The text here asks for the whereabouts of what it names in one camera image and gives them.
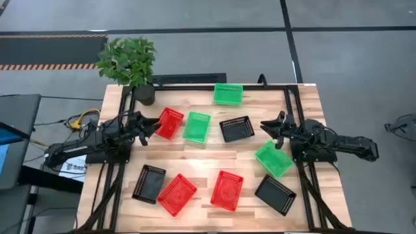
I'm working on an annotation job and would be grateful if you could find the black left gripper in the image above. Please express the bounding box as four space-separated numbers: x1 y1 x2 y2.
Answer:
128 111 162 146

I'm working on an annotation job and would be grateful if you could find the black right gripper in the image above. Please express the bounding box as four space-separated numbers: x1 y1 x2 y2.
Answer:
260 110 298 150

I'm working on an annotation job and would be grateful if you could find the red plastic basket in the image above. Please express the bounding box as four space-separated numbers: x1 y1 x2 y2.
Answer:
156 173 198 218
154 107 185 141
210 170 244 213

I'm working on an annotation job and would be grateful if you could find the green plastic basket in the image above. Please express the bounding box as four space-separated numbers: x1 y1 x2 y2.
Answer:
254 140 294 179
182 110 212 144
213 83 244 107

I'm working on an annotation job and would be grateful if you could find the black plastic basket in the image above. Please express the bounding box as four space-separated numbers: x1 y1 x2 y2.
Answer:
218 115 255 143
131 164 167 205
253 174 297 217

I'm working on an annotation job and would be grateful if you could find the black plant pot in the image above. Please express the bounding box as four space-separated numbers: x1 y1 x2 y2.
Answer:
133 83 156 107

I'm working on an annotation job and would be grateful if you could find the green leafy artificial plant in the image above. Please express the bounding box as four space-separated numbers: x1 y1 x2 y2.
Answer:
96 36 157 88

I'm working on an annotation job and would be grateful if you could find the white printed paper sheet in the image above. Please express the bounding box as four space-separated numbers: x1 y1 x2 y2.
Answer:
58 154 88 183

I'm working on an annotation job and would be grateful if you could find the black desk crossbar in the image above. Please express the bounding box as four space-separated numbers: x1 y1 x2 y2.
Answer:
18 164 85 194

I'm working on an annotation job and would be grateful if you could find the black hazard-striped floor mat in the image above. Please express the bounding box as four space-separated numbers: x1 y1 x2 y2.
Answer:
0 34 109 72

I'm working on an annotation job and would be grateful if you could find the blue-screen monitor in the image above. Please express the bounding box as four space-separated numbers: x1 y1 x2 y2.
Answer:
0 120 36 178

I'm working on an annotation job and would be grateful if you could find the dark grey cabinet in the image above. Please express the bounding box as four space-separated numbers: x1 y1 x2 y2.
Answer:
0 185 33 234

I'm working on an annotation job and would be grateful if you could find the black metal table frame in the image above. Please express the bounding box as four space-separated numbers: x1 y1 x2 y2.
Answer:
70 83 354 234

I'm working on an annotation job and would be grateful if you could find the black cable bundle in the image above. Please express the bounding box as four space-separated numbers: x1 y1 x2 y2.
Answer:
63 112 100 137

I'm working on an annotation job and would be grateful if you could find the yellow cable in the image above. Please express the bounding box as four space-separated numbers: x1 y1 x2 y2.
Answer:
70 109 101 129

